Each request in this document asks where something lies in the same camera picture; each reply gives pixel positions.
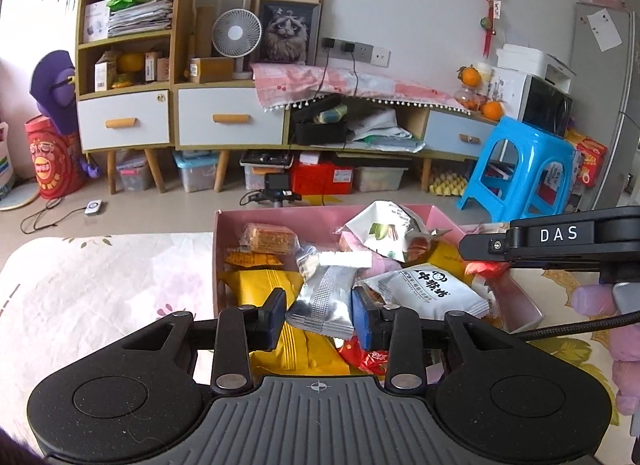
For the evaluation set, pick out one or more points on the white barcode carton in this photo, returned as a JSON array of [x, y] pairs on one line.
[[105, 72]]

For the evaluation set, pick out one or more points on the red snack packet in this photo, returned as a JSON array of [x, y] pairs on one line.
[[487, 268], [371, 362]]

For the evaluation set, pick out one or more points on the yellow egg tray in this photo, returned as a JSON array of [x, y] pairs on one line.
[[450, 184]]

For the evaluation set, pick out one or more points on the round wooden board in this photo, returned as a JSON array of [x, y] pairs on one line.
[[20, 197]]

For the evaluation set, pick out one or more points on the white green-print snack packet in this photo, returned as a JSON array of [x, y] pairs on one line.
[[385, 222]]

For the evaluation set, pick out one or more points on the silver snack packet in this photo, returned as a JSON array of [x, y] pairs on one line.
[[325, 302]]

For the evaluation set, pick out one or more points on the black microwave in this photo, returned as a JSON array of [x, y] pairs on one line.
[[547, 105]]

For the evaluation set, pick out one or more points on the person's right hand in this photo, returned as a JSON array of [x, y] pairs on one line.
[[592, 300]]

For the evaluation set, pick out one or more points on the red box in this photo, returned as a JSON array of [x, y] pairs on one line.
[[322, 177]]

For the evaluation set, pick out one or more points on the pink floral cloth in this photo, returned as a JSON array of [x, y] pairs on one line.
[[380, 87]]

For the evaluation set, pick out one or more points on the orange fruit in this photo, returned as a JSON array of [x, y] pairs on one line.
[[130, 62], [470, 76], [492, 110]]

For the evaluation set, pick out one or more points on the wide white drawer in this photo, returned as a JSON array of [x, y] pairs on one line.
[[230, 105]]

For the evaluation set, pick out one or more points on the stack of papers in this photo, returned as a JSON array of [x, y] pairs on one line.
[[142, 17]]

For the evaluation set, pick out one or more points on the small brown carton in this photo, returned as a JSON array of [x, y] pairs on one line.
[[157, 67]]

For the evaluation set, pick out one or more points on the white desk fan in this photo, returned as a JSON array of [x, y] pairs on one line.
[[236, 35]]

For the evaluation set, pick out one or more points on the white hoop stand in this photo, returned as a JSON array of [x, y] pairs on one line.
[[200, 5]]

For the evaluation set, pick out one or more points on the wall power sockets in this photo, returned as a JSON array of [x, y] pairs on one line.
[[362, 51]]

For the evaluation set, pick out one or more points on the grey fridge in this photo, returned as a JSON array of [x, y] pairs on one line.
[[607, 120]]

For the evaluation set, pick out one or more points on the blue plastic stool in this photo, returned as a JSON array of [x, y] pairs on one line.
[[525, 137]]

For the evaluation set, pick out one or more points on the low wooden cabinet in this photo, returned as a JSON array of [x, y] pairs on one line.
[[415, 117]]

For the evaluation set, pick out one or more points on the tall wooden shelf cabinet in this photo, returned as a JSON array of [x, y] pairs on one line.
[[182, 20]]

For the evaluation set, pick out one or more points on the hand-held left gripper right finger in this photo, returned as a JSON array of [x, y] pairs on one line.
[[367, 322]]

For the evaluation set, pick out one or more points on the clear storage box blue lid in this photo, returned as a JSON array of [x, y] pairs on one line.
[[197, 175]]

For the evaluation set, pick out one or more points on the white drawer with lock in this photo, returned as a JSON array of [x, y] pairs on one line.
[[125, 112]]

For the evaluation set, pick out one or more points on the large yellow snack packet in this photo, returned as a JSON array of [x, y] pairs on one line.
[[260, 286]]

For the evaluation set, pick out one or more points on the red snack cartons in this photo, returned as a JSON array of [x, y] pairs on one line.
[[589, 157]]

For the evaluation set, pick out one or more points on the black bag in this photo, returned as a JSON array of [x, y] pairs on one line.
[[320, 132]]

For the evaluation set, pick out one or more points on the paper note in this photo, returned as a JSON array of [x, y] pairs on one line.
[[605, 30]]

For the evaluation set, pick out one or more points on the white printed carton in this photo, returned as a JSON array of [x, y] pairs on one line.
[[505, 95]]

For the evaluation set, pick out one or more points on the clear storage box white lid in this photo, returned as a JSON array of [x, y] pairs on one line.
[[380, 179]]

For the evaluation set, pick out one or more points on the pink cardboard box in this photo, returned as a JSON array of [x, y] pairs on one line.
[[310, 225]]

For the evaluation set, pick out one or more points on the flat black device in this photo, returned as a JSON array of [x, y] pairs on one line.
[[267, 157]]

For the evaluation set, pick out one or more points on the purple plush toy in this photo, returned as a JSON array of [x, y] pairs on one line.
[[55, 90]]

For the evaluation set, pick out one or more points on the white printer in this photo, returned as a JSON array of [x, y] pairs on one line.
[[530, 60]]

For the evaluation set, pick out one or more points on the orange and white snack packet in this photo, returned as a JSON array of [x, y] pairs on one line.
[[250, 260]]

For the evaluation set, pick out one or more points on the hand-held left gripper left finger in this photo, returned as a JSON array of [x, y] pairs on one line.
[[274, 317]]

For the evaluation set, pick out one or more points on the framed cat picture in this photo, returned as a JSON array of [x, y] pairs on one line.
[[287, 32]]

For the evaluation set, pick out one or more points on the red cartoon face bucket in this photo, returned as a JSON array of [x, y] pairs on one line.
[[55, 160]]

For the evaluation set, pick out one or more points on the clear wafer packet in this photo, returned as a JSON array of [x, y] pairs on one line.
[[267, 239]]

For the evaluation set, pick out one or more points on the grey snack packet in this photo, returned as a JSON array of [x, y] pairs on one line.
[[425, 290]]

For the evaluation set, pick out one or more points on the small white drawer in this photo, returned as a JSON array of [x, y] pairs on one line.
[[457, 130]]

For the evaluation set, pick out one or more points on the folded pale cloths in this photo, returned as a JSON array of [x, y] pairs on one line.
[[380, 132]]

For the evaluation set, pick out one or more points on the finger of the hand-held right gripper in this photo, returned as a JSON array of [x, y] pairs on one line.
[[482, 246]]

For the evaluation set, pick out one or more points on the black camera on tripod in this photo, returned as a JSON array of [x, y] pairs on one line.
[[275, 185]]

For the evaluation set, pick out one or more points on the white appliance box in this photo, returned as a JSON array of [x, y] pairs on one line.
[[96, 21]]

